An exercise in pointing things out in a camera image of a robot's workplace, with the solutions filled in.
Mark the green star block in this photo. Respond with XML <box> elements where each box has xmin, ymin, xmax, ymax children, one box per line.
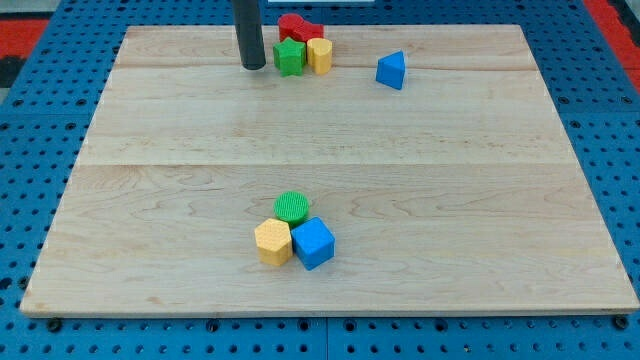
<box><xmin>273</xmin><ymin>37</ymin><xmax>306</xmax><ymax>77</ymax></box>

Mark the blue triangle block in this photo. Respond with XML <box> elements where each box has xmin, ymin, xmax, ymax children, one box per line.
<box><xmin>375</xmin><ymin>51</ymin><xmax>406</xmax><ymax>90</ymax></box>

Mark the green cylinder block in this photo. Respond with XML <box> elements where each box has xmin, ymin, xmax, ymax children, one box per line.
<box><xmin>273</xmin><ymin>191</ymin><xmax>309</xmax><ymax>228</ymax></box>

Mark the blue cube block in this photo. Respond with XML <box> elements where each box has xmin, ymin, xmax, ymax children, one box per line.
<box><xmin>291</xmin><ymin>217</ymin><xmax>335</xmax><ymax>270</ymax></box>

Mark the yellow hexagon block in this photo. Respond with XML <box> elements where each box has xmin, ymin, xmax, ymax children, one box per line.
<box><xmin>254</xmin><ymin>218</ymin><xmax>293</xmax><ymax>266</ymax></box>

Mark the yellow heart block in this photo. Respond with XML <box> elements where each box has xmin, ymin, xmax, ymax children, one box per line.
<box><xmin>306</xmin><ymin>38</ymin><xmax>333</xmax><ymax>75</ymax></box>

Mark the light wooden board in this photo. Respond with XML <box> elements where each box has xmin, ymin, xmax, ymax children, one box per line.
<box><xmin>21</xmin><ymin>25</ymin><xmax>639</xmax><ymax>318</ymax></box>

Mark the red round block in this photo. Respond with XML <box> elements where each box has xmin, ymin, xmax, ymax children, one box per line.
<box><xmin>277</xmin><ymin>13</ymin><xmax>304</xmax><ymax>41</ymax></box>

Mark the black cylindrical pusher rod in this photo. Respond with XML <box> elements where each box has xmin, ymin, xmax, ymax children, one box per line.
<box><xmin>231</xmin><ymin>0</ymin><xmax>266</xmax><ymax>70</ymax></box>

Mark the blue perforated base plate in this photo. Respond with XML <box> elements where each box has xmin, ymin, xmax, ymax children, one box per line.
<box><xmin>1</xmin><ymin>1</ymin><xmax>639</xmax><ymax>359</ymax></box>

